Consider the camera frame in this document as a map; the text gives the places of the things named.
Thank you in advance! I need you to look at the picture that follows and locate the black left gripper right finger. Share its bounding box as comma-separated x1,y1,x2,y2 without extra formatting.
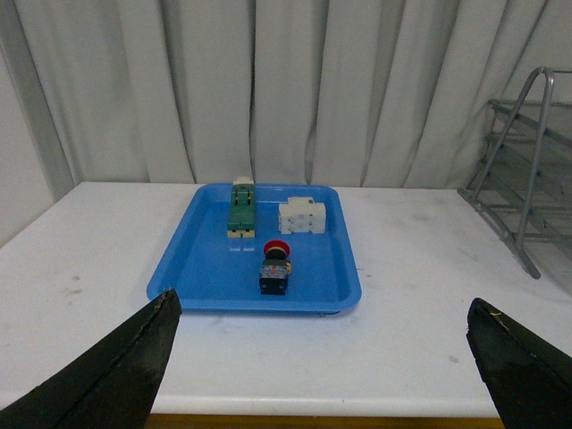
467,298,571,428

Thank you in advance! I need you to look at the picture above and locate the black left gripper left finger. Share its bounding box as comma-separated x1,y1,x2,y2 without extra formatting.
1,290,181,428

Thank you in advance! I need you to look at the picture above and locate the red emergency stop button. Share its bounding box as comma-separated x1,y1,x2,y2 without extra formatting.
259,240,291,296

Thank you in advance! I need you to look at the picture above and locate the silver mesh three-tier rack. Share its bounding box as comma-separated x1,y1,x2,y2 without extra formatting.
458,67,571,279

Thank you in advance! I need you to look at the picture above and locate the blue plastic tray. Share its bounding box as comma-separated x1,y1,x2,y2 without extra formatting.
147,183,361,315

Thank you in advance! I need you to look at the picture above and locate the white circuit breaker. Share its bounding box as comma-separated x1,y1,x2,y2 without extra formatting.
278,197,326,234

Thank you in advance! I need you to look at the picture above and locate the green and cream switch block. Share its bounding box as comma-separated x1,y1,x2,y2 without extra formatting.
227,177,256,238

